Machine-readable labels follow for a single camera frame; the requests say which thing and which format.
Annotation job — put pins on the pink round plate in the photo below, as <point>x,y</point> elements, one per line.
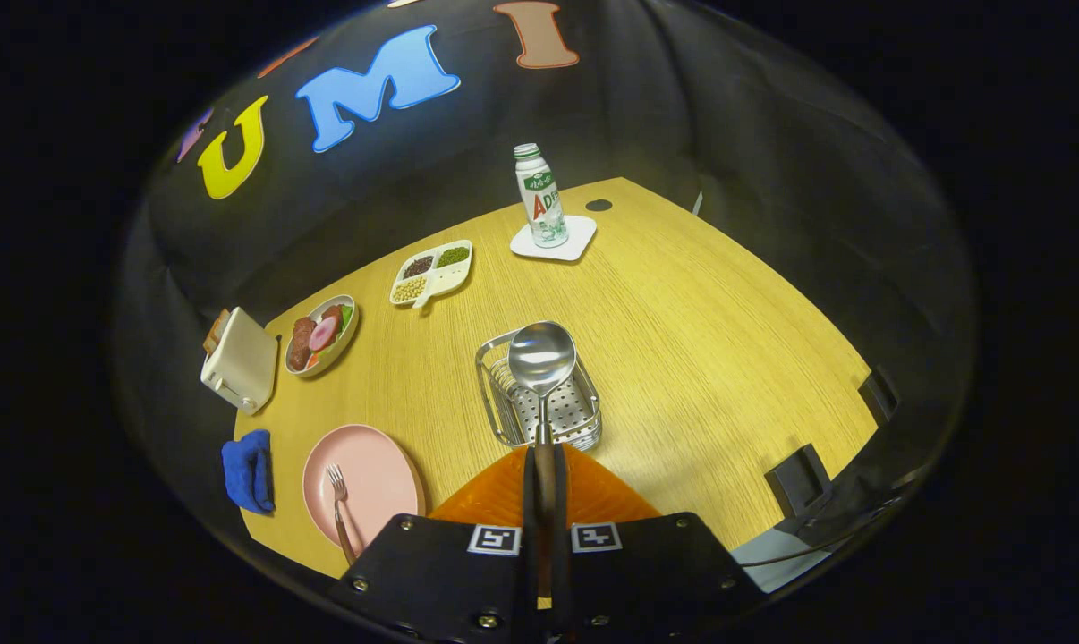
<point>378,474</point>

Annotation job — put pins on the pile of red beans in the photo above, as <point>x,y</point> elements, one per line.
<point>417,266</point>

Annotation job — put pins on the blue folded cloth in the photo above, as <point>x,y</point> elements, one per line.
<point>244,470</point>

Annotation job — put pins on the pile of yellow soybeans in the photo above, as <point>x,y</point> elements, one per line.
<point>409,289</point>

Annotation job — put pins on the white green-labelled drink bottle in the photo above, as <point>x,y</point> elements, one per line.
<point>544,206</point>

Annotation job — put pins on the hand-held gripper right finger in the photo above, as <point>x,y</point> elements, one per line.
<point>563,501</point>

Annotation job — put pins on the white toaster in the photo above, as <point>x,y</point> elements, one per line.
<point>244,362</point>

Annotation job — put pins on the brown toast slice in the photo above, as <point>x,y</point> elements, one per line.
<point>215,331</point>

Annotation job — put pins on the white food plate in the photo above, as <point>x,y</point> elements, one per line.
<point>334,357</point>

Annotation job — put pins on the green lettuce leaf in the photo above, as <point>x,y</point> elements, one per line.
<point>346,317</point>

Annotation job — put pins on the white square coaster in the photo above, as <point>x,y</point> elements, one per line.
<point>581,241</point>

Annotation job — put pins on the white divided dish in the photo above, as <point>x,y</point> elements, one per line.
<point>452,279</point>

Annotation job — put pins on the pink ham slice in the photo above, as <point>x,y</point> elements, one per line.
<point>323,334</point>

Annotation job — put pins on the brown meat piece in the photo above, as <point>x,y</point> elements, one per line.
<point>301,344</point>

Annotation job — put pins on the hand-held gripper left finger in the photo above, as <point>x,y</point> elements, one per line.
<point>529,501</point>

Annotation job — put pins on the pile of green beans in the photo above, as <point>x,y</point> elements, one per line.
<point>454,257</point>

